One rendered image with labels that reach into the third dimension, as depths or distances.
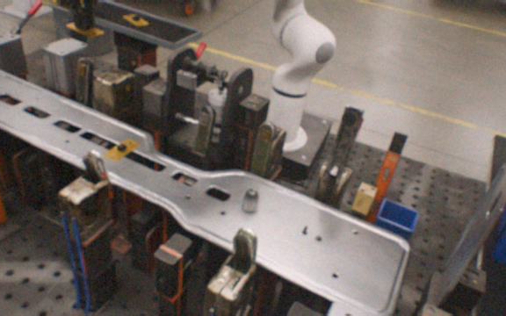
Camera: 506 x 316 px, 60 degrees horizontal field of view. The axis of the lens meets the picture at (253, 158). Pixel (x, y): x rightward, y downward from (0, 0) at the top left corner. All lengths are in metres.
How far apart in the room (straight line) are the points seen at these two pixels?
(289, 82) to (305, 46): 0.15
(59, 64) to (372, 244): 0.91
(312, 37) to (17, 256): 0.96
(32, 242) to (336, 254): 0.80
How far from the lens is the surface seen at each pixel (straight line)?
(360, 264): 0.88
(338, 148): 0.94
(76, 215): 0.90
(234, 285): 0.73
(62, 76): 1.30
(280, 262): 0.83
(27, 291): 1.21
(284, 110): 1.41
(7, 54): 1.52
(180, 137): 1.17
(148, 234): 1.09
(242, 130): 1.07
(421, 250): 1.42
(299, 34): 1.29
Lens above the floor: 1.62
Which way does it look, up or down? 36 degrees down
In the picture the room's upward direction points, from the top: 8 degrees clockwise
